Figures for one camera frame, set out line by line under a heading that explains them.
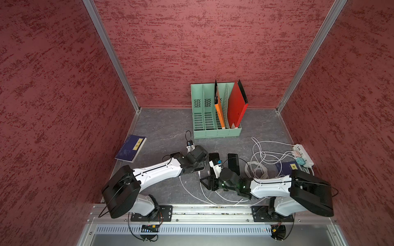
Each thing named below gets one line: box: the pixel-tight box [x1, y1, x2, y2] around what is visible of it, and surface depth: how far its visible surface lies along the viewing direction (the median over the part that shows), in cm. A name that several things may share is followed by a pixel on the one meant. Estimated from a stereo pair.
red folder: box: [227, 79, 249, 129], surface depth 93 cm
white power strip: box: [292, 143, 315, 168], surface depth 94 cm
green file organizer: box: [190, 83, 243, 139], surface depth 111 cm
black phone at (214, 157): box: [208, 152, 220, 166], surface depth 96 cm
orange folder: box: [214, 79, 226, 130], surface depth 89 cm
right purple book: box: [275, 160, 300, 176], surface depth 91 cm
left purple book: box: [114, 134, 148, 163], surface depth 97 cm
